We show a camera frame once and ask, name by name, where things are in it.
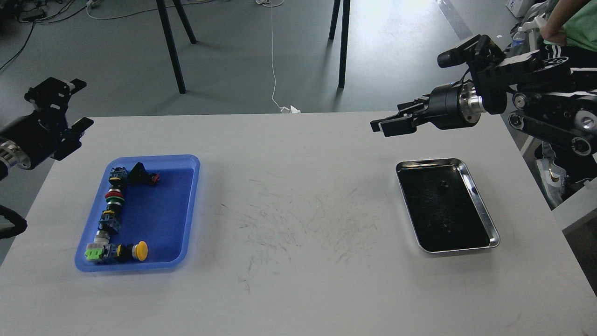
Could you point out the black stand leg right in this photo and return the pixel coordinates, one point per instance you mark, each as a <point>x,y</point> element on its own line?
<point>345,7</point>

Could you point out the white office chair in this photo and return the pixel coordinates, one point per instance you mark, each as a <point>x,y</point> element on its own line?
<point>534,19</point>

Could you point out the person's hand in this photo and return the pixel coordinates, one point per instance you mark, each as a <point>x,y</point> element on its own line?
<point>554,34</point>

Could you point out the black red switch part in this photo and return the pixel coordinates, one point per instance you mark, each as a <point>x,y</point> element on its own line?
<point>139,175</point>

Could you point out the person in green shirt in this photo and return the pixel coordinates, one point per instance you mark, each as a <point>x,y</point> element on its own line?
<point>558,169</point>

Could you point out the silver metal tray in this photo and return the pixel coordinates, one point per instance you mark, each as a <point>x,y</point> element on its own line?
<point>461,205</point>

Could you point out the plastic water bottle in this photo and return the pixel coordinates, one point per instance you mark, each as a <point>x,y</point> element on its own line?
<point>518,38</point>

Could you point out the black stand leg left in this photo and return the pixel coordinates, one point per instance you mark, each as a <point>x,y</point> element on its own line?
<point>167,30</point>

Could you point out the yellow mushroom push button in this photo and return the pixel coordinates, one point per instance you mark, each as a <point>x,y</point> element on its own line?
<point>132,252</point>

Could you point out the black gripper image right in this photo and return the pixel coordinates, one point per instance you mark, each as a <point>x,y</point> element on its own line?
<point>444,112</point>

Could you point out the black stand leg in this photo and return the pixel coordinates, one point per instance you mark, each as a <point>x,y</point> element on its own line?
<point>345,7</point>
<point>167,30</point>

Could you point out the black cable image left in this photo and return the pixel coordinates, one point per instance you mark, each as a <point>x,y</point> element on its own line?
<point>18,223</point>

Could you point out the green terminal switch block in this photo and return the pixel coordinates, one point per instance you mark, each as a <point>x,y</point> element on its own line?
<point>96,251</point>

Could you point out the red green push buttons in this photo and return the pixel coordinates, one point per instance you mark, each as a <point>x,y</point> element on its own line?
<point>115,196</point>

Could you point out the blue plastic tray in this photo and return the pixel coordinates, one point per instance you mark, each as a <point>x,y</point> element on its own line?
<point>159,215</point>

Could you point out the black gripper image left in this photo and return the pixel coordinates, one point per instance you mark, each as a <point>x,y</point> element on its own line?
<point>31,139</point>

